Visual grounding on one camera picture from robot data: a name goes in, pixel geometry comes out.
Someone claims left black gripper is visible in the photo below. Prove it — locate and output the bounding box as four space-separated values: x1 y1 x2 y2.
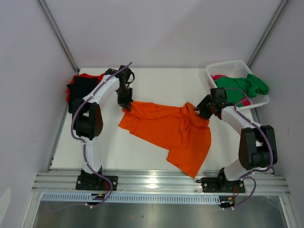
115 86 133 113

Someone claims orange t shirt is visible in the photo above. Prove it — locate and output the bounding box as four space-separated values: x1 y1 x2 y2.
119 101 211 178

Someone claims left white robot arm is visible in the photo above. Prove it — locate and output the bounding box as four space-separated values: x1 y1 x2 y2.
70 64 135 190

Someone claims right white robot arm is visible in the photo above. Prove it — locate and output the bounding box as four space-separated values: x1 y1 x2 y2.
195 88 277 192

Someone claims green t shirt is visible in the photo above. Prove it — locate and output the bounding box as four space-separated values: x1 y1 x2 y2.
212 74 269 107

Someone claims red folded t shirt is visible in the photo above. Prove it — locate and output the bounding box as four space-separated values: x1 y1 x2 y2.
66 73 104 102

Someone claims pink t shirt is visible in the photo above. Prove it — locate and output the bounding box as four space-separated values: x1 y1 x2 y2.
212 75 251 107

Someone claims white plastic basket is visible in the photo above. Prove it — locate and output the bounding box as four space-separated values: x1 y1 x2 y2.
205 60 269 110

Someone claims black folded t shirt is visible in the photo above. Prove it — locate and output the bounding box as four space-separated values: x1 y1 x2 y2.
67 77 99 113

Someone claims aluminium mounting rail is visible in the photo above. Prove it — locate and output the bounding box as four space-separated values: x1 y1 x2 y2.
31 169 291 196

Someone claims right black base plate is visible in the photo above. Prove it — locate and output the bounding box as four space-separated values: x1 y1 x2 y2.
196 177 246 193

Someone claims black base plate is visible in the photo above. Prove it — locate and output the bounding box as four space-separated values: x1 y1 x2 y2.
196 177 246 193
76 169 118 191

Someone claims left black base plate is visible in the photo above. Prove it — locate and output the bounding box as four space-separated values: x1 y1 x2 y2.
76 169 118 191

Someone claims white slotted cable duct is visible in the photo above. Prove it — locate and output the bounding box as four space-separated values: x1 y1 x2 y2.
41 192 220 205

